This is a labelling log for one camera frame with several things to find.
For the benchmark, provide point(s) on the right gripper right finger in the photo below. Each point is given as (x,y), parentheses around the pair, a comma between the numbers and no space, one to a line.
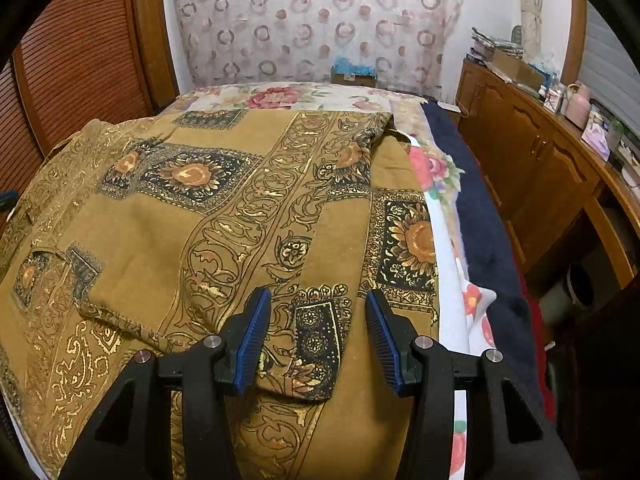
(392,336)

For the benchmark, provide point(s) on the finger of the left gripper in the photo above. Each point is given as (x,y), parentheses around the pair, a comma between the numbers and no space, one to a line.
(8,199)

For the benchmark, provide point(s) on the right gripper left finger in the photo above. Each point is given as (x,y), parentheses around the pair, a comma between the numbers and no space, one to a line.
(243,335)

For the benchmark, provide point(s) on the brown gold patterned garment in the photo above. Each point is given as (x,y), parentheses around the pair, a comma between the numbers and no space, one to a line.
(133,158)

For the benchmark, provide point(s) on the white strawberry flower blanket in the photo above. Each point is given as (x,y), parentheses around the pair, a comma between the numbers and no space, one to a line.
(462,309)

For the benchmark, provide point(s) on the navy blue blanket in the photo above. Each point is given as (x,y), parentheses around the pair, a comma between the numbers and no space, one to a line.
(489,256)

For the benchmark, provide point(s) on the brown wooden louvered wardrobe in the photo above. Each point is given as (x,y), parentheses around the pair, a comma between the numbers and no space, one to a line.
(81,59)

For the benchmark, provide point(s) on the brown wooden sideboard cabinet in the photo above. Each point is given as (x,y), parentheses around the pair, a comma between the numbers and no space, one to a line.
(544,178)

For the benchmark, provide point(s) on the floral rose bedspread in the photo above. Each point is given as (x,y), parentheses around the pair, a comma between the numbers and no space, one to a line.
(289,96)

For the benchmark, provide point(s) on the blue fluffy item on box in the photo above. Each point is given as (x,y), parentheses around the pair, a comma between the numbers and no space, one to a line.
(348,73)

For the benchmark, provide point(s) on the circle patterned lace curtain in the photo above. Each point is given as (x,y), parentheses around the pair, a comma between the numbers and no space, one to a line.
(400,41)

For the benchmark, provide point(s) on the pink jug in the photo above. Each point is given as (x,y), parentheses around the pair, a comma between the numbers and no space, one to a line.
(578,104)

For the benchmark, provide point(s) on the cardboard box on cabinet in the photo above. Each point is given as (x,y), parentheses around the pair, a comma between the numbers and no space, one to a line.
(516,70)

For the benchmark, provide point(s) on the stack of folded papers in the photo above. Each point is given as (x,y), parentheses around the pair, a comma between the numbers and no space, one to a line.
(485,46)

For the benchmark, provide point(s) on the grey window blind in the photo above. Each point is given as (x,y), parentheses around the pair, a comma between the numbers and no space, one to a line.
(608,71)

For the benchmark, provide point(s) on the beige tied window curtain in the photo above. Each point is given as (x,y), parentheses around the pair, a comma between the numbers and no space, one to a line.
(531,28)

